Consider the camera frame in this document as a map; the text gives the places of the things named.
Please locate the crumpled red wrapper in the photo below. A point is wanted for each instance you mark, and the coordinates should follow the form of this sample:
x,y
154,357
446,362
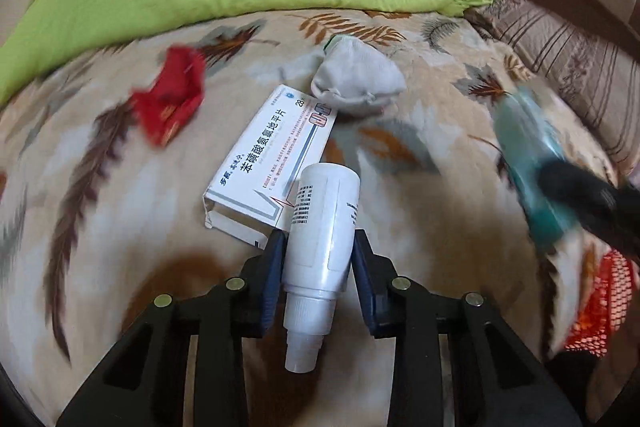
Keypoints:
x,y
170,97

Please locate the leaf print blanket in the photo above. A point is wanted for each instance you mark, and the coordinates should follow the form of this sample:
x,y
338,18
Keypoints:
x,y
100,217

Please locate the red mesh basket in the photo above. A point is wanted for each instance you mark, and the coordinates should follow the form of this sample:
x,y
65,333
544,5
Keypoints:
x,y
610,297

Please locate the white medicine box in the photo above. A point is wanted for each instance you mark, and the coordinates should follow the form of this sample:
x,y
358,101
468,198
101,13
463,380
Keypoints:
x,y
270,147

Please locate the teal tube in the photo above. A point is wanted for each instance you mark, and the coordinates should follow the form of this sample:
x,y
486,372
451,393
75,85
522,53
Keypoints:
x,y
525,147

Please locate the brown striped pillow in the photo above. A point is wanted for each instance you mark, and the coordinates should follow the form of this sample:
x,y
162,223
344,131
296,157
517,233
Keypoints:
x,y
575,57

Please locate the grey sock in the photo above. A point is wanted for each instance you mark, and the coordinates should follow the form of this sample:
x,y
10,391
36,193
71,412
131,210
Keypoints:
x,y
355,77

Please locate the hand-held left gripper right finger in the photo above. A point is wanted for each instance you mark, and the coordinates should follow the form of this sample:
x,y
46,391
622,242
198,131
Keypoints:
x,y
365,279

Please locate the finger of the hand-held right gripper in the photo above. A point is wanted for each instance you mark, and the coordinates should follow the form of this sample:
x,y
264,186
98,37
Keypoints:
x,y
585,199

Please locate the white spray bottle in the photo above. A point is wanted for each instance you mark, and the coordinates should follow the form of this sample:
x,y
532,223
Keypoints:
x,y
320,217

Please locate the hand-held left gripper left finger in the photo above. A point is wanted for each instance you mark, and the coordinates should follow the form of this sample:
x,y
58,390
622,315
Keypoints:
x,y
272,269

